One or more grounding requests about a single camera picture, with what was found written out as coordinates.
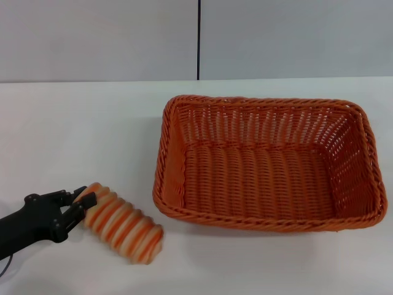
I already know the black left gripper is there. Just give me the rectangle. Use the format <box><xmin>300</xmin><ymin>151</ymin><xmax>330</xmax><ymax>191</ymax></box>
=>
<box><xmin>22</xmin><ymin>185</ymin><xmax>98</xmax><ymax>244</ymax></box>

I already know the orange white striped bread roll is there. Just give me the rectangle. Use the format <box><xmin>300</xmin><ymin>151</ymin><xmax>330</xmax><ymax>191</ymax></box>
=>
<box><xmin>82</xmin><ymin>182</ymin><xmax>164</xmax><ymax>266</ymax></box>

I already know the orange woven wicker basket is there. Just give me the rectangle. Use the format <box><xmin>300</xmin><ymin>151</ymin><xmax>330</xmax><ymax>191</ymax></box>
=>
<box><xmin>152</xmin><ymin>94</ymin><xmax>388</xmax><ymax>234</ymax></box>

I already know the thin black cable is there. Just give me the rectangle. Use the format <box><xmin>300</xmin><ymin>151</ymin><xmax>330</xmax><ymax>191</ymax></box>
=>
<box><xmin>0</xmin><ymin>254</ymin><xmax>14</xmax><ymax>277</ymax></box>

